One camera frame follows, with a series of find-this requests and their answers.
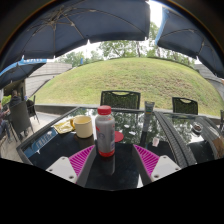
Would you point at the yellow packet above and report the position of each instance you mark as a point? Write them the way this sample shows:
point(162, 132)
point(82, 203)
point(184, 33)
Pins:
point(63, 127)

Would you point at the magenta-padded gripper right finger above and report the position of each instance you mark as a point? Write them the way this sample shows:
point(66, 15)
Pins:
point(164, 166)

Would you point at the blue-edged dark parasol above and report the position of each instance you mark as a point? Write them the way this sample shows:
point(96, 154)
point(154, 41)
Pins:
point(16, 71)

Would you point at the person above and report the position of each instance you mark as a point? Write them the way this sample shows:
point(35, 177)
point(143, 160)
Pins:
point(3, 120)
point(15, 98)

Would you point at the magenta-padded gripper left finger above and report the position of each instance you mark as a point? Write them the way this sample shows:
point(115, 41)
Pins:
point(61, 168)

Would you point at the large dark blue parasol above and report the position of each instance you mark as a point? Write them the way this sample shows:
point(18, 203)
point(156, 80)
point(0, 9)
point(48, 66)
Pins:
point(83, 23)

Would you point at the grey upright tube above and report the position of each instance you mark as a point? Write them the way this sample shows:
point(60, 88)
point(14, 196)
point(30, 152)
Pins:
point(148, 115)

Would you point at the flat round red coaster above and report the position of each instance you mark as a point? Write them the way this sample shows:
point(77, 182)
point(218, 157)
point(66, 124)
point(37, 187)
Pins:
point(119, 136)

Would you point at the red-capped clear drink bottle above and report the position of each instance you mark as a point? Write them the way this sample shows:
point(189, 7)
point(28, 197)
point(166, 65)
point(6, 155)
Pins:
point(105, 133)

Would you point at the cream mug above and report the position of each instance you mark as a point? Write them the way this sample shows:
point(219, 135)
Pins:
point(83, 128)

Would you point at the dark wicker glass table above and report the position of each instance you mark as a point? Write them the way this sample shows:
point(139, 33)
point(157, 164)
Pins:
point(200, 146)

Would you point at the small dark ashtray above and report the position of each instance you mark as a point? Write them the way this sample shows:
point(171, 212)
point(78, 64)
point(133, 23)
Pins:
point(197, 127)

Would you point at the dark wicker chair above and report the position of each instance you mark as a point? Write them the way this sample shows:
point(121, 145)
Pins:
point(31, 108)
point(120, 100)
point(20, 116)
point(185, 106)
point(222, 118)

